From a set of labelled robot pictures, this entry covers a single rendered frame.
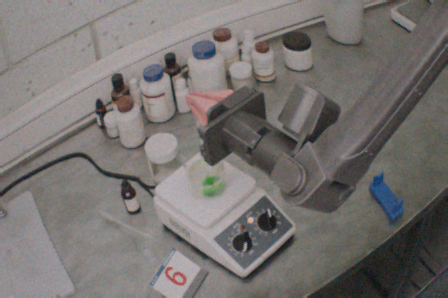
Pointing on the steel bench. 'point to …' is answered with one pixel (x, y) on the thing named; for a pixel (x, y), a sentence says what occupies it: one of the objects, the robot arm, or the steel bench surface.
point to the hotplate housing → (203, 237)
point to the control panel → (253, 232)
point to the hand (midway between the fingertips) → (192, 99)
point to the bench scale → (409, 13)
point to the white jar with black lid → (297, 51)
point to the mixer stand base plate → (29, 255)
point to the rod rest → (386, 197)
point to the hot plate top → (207, 210)
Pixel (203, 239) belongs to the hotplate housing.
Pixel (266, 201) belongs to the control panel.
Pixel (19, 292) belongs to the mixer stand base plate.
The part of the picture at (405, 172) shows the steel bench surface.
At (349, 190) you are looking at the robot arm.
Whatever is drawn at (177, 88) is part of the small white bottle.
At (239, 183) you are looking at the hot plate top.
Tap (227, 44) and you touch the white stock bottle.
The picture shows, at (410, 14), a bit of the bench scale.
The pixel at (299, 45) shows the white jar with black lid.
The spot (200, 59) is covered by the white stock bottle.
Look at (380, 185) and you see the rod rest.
